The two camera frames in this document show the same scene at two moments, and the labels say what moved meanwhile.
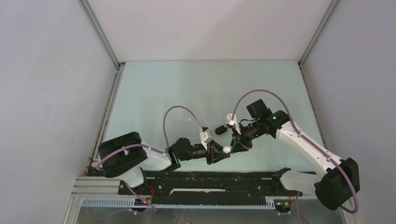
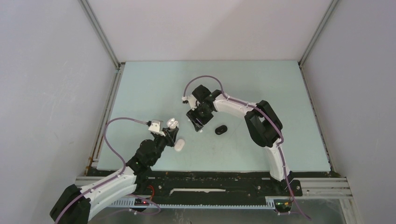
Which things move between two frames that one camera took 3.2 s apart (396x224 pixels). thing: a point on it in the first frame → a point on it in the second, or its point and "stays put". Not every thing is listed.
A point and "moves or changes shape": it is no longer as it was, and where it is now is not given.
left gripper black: x=212 y=154 → x=170 y=136
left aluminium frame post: x=118 y=64 stays put
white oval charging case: x=227 y=149 moves or changes shape
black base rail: x=182 y=183 stays put
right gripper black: x=236 y=144 → x=194 y=115
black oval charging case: x=221 y=130 stays put
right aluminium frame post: x=321 y=25 stays put
